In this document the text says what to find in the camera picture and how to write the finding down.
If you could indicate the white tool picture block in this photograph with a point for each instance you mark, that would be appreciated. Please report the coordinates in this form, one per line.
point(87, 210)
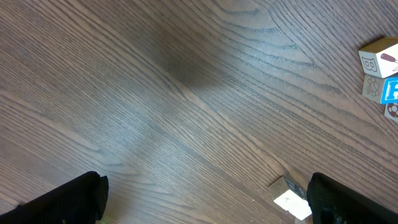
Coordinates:
point(379, 58)

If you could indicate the white block green side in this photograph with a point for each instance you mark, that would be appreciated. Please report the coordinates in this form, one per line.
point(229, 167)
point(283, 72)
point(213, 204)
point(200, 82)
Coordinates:
point(290, 197)

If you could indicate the blue top block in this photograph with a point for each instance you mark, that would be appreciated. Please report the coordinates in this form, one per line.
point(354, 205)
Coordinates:
point(380, 90)

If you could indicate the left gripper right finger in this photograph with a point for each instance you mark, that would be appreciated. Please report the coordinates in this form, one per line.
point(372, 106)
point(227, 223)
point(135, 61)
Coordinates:
point(334, 203)

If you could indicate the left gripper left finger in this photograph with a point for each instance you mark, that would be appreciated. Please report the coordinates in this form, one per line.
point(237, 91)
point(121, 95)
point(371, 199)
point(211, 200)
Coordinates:
point(81, 200)

